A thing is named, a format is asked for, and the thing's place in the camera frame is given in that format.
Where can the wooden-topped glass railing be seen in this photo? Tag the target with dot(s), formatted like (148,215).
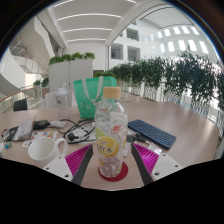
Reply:
(13,94)

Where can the black chair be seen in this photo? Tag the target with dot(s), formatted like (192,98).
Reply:
(20,105)

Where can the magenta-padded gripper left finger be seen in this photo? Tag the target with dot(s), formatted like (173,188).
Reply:
(60,166)

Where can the ceiling light strips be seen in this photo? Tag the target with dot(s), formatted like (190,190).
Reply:
(90,15)

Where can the white cabinet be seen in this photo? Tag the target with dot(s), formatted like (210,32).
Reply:
(70,75)

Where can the clear yellow-capped drink bottle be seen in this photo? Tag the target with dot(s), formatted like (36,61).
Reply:
(110,133)

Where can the dark blue keyboard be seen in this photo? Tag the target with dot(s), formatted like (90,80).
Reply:
(151,133)

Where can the green plants on cabinet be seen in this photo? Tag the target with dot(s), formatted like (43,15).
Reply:
(71,57)

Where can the black folder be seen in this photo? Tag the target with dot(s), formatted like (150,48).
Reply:
(11,131)

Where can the white mug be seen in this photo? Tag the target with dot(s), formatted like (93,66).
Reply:
(43,151)

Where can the small potted plants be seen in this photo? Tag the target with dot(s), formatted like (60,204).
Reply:
(43,82)

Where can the green hedge plant row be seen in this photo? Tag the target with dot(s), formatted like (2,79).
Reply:
(186,76)

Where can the blue marker pen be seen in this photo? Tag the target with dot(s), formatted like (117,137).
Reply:
(7,145)

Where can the tablet in brown case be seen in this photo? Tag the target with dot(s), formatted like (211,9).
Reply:
(25,130)

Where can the flat round red coaster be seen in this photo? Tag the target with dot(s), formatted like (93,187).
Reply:
(124,171)

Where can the small white card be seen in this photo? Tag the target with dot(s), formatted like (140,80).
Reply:
(154,148)

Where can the clear white-lidded shaker bottle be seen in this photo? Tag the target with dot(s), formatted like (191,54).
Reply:
(62,103)

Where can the green tote bag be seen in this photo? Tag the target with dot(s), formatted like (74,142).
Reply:
(78,100)

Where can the colourful sticker sheet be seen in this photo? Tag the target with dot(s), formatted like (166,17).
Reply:
(41,135)

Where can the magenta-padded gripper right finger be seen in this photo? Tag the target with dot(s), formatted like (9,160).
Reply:
(165,166)

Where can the black power adapter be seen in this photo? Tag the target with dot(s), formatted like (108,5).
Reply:
(41,124)

